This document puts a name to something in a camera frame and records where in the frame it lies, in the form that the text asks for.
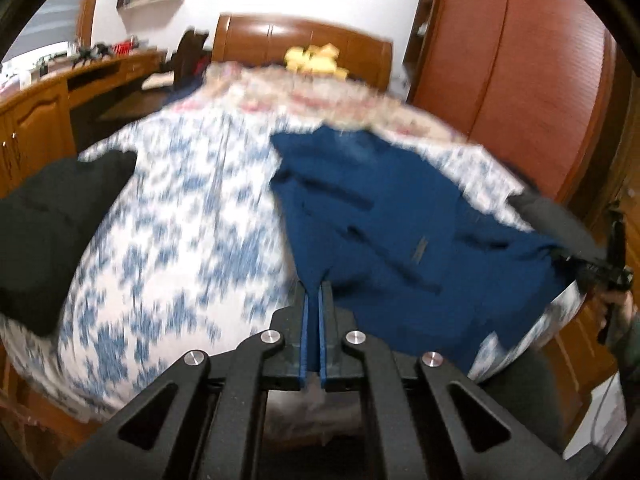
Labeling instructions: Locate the dark desk chair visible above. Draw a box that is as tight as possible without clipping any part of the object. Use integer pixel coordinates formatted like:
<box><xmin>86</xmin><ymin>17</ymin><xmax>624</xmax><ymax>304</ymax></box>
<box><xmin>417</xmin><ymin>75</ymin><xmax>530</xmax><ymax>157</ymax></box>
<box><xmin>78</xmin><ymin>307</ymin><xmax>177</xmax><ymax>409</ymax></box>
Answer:
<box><xmin>169</xmin><ymin>27</ymin><xmax>212</xmax><ymax>92</ymax></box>

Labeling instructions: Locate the wooden louvred wardrobe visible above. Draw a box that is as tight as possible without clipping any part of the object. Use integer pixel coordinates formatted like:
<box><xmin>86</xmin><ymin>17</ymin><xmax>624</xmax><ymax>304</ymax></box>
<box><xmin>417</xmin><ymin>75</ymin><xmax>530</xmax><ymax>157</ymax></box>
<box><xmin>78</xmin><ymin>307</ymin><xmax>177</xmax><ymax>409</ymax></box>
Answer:
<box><xmin>402</xmin><ymin>0</ymin><xmax>621</xmax><ymax>213</ymax></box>

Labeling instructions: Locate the wooden window frame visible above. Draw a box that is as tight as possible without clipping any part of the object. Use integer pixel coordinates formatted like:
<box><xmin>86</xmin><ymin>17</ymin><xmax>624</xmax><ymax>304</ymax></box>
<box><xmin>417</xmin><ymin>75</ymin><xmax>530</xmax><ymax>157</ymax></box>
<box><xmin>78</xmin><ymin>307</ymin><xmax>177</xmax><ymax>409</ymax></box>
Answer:
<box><xmin>75</xmin><ymin>0</ymin><xmax>111</xmax><ymax>51</ymax></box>

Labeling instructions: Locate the black folded garment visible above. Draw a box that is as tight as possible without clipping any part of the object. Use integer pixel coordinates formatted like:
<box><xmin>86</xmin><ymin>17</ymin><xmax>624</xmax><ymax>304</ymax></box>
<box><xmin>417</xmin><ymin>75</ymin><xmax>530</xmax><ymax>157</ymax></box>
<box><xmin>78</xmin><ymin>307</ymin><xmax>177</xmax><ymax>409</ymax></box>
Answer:
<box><xmin>0</xmin><ymin>150</ymin><xmax>138</xmax><ymax>338</ymax></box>

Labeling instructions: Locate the grey window blind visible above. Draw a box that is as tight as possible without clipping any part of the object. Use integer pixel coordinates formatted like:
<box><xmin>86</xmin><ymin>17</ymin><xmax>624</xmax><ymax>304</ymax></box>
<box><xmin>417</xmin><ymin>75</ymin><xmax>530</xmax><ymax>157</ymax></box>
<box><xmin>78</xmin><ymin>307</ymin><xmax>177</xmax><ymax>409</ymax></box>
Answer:
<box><xmin>0</xmin><ymin>0</ymin><xmax>90</xmax><ymax>63</ymax></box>

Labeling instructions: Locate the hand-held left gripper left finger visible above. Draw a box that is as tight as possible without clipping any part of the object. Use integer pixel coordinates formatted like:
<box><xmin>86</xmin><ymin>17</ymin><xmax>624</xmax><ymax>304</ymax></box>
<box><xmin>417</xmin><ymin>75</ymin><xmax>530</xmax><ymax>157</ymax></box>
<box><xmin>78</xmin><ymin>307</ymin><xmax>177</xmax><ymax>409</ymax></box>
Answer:
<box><xmin>52</xmin><ymin>280</ymin><xmax>310</xmax><ymax>480</ymax></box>

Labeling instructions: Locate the person's right hand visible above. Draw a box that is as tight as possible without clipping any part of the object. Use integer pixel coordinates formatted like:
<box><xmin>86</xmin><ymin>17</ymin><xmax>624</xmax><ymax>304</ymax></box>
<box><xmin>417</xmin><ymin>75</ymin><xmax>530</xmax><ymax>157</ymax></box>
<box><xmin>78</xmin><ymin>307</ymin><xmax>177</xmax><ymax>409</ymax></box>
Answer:
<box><xmin>600</xmin><ymin>287</ymin><xmax>637</xmax><ymax>333</ymax></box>

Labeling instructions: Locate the beige rose-print blanket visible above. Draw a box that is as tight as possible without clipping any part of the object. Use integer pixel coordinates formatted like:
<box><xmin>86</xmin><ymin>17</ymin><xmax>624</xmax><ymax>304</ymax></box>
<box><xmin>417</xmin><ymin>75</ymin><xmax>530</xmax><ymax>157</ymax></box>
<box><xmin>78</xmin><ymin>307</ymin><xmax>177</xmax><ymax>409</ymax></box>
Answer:
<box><xmin>165</xmin><ymin>59</ymin><xmax>478</xmax><ymax>147</ymax></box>

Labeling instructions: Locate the blue floral bed sheet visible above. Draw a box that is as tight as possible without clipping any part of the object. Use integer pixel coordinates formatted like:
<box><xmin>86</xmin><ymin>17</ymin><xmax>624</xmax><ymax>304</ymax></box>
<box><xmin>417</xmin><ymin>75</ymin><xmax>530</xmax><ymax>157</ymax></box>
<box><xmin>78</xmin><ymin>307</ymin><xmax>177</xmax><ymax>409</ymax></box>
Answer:
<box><xmin>0</xmin><ymin>105</ymin><xmax>593</xmax><ymax>423</ymax></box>

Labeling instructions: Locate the wooden bed headboard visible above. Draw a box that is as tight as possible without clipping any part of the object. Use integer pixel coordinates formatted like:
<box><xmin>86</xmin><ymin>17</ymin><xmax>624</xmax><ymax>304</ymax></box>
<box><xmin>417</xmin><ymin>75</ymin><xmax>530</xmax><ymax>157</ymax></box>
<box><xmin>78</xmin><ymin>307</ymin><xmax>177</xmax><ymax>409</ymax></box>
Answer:
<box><xmin>212</xmin><ymin>12</ymin><xmax>394</xmax><ymax>95</ymax></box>

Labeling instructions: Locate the dark grey folded garment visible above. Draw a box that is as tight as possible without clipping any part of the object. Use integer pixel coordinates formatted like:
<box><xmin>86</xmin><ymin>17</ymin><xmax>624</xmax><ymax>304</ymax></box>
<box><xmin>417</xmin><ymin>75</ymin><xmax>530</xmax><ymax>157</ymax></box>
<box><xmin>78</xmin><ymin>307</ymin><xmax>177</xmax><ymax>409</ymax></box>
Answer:
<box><xmin>510</xmin><ymin>191</ymin><xmax>608</xmax><ymax>267</ymax></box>

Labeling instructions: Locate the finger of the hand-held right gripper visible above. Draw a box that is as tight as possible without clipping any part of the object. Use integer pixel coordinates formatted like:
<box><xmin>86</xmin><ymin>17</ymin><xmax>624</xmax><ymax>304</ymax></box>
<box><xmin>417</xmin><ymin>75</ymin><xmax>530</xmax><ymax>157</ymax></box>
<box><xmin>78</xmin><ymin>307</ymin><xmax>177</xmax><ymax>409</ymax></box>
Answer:
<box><xmin>551</xmin><ymin>251</ymin><xmax>608</xmax><ymax>286</ymax></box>

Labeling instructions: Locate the black tripod gadget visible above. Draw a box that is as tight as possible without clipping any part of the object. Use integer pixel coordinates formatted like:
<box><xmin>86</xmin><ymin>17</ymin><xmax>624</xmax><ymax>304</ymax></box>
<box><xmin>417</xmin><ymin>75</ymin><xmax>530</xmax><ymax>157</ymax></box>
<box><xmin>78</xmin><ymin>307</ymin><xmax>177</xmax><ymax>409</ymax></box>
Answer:
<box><xmin>69</xmin><ymin>41</ymin><xmax>114</xmax><ymax>67</ymax></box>

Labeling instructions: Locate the person's grey trouser leg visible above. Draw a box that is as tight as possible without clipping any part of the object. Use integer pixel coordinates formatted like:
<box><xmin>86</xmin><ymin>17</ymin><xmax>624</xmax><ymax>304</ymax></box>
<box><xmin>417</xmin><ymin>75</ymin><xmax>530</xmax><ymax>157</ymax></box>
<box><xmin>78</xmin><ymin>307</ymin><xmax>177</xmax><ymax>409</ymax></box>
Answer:
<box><xmin>477</xmin><ymin>349</ymin><xmax>568</xmax><ymax>461</ymax></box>

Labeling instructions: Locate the navy blue suit jacket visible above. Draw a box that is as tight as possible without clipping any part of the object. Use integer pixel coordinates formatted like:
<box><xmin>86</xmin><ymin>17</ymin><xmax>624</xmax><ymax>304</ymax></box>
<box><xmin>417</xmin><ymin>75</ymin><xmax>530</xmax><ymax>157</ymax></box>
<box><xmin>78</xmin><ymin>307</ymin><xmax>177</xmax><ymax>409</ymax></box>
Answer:
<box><xmin>269</xmin><ymin>125</ymin><xmax>576</xmax><ymax>376</ymax></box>

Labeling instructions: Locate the wooden door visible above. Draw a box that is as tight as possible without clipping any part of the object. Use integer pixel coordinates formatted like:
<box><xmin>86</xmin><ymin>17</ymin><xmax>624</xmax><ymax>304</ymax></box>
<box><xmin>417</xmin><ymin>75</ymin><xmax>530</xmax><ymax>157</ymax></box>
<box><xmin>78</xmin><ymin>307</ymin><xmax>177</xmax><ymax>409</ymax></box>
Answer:
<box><xmin>560</xmin><ymin>25</ymin><xmax>640</xmax><ymax>401</ymax></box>

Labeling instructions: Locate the wooden desk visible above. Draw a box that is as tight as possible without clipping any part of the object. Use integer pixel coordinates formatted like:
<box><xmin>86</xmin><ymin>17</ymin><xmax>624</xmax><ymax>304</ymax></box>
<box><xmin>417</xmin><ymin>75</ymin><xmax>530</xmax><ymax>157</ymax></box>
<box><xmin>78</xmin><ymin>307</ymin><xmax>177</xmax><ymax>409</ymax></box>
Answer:
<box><xmin>0</xmin><ymin>46</ymin><xmax>170</xmax><ymax>198</ymax></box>

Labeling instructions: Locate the yellow plush toy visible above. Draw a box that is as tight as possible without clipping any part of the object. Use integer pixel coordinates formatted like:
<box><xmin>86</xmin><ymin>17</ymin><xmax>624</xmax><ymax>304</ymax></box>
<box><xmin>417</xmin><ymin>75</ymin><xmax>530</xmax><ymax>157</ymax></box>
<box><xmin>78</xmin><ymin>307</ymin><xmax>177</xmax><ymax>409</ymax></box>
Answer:
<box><xmin>283</xmin><ymin>44</ymin><xmax>349</xmax><ymax>82</ymax></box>

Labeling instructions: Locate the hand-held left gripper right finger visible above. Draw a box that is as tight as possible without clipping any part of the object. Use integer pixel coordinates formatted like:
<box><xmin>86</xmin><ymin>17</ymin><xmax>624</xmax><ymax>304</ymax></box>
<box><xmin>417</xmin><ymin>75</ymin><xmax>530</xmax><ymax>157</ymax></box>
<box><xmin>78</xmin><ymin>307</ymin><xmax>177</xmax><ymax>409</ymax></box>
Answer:
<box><xmin>320</xmin><ymin>280</ymin><xmax>596</xmax><ymax>480</ymax></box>

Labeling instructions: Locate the person's right forearm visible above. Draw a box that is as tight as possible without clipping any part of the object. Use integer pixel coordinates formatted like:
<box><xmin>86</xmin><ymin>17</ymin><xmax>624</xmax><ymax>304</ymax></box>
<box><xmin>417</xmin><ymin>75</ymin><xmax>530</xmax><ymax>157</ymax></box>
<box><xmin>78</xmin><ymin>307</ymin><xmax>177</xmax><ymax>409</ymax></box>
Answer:
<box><xmin>612</xmin><ymin>302</ymin><xmax>640</xmax><ymax>366</ymax></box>

